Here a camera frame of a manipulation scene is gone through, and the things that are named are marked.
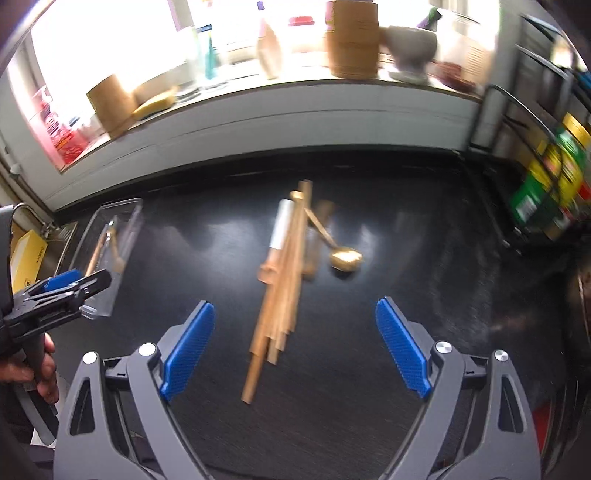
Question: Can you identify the tall bamboo utensil holder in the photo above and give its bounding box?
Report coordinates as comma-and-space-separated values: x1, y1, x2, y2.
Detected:
325, 1, 380, 80

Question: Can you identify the person's left hand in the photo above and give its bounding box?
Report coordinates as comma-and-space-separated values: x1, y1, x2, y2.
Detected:
0, 333, 59, 404

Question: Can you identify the long light wooden chopstick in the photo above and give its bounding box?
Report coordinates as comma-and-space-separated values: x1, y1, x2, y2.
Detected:
266, 180, 312, 365

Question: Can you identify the yellow sponge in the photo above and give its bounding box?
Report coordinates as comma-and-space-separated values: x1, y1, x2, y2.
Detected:
132, 88, 177, 121

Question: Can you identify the chrome sink faucet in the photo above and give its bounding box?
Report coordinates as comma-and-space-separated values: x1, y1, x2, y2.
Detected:
13, 202, 57, 231

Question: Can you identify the gold metal spoon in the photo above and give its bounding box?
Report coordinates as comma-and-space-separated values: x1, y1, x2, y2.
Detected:
304, 208, 363, 274

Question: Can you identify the white ceramic mortar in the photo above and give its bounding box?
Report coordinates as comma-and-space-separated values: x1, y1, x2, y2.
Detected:
386, 26, 438, 85

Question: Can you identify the clear plastic utensil tray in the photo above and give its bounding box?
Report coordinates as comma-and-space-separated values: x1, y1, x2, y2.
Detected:
69, 198, 143, 320

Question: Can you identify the white handled spoon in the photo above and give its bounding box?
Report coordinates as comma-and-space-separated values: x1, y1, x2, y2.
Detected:
257, 199, 294, 284

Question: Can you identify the yellow cardboard box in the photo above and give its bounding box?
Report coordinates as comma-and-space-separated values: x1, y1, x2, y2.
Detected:
10, 230, 47, 293

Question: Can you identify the red detergent bottle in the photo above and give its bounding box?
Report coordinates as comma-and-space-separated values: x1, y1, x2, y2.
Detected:
32, 85, 89, 170

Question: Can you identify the green packaged box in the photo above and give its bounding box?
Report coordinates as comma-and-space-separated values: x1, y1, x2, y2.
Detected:
511, 113, 590, 240

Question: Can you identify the black wire rack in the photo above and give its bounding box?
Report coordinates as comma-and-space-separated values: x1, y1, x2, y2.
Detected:
463, 14, 590, 249

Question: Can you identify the small bamboo cup holder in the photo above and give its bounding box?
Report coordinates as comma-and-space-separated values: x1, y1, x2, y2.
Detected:
86, 75, 137, 139

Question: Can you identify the dark reddish wooden chopstick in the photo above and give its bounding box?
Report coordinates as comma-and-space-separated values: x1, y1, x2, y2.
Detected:
242, 249, 281, 404

